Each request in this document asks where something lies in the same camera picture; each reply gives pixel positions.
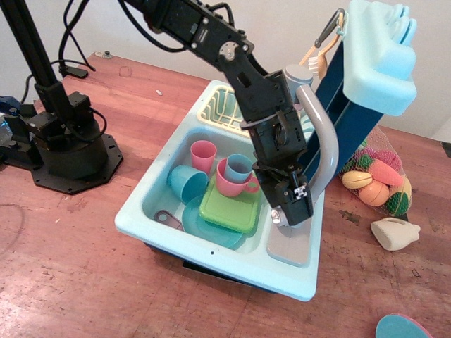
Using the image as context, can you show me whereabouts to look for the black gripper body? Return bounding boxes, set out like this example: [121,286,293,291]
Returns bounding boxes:
[240,108,312,211]

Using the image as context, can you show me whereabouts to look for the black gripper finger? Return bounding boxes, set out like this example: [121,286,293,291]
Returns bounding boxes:
[282,202,314,227]

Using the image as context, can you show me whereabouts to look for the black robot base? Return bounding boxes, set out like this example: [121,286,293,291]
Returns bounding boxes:
[1,96,123,194]

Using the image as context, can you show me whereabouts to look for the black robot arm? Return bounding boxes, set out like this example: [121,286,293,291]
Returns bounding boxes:
[120,1,314,226]

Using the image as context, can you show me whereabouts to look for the grey toy faucet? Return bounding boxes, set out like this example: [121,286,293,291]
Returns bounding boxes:
[266,64,339,267]

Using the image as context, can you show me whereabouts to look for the blue-grey small cup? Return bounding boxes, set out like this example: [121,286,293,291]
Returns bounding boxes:
[224,154,252,184]

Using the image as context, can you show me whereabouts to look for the green cutting board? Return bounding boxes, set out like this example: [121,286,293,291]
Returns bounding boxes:
[199,175,261,233]

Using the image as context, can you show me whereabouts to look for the cream dish rack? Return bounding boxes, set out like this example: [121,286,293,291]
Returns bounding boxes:
[197,84,249,138]

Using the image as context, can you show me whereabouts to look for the pink tumbler cup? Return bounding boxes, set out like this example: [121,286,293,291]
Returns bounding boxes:
[190,140,217,175]

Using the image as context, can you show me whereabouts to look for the net bag of toy food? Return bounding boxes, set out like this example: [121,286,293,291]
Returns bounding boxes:
[339,127,412,217]

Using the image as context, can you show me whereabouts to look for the toy dish brush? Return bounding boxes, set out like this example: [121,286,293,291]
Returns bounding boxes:
[299,29,344,80]

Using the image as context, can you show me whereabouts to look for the cream toy bottle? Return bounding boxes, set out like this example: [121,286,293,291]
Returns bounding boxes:
[371,218,421,251]

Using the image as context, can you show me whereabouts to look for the light blue toy sink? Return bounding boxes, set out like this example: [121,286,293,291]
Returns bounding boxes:
[115,81,324,301]

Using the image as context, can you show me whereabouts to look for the teal cup lying sideways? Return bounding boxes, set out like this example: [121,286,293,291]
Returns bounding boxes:
[167,165,209,204]

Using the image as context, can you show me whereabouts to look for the teal plate in sink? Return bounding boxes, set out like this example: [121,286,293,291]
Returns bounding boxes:
[182,196,243,248]

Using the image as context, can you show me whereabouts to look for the blue backboard with shelf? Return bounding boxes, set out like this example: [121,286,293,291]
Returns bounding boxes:
[313,1,417,170]

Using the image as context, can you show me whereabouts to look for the grey hanging utensil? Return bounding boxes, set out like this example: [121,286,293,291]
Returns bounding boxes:
[314,8,345,48]

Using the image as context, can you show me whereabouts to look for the teal plate at edge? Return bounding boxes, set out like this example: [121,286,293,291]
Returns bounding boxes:
[375,314,432,338]

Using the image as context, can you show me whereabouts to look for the pink mug with handle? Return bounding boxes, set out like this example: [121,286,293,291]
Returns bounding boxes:
[216,158,260,197]

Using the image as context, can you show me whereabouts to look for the brown utensil handle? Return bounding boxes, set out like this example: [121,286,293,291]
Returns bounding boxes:
[154,209,184,231]

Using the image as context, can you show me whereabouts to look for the black cable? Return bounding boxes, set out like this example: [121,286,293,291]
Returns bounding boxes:
[58,0,96,71]

